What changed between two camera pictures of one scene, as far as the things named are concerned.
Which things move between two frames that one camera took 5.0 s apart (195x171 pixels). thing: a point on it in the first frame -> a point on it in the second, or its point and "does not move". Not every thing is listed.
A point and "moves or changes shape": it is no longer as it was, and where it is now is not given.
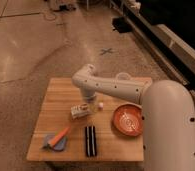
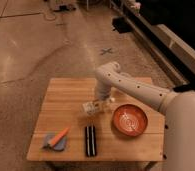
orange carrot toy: x=58 y=136 does not move
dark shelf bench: x=174 y=32 does not move
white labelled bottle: x=85 y=109 moves or changes shape
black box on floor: x=121 y=24 does not move
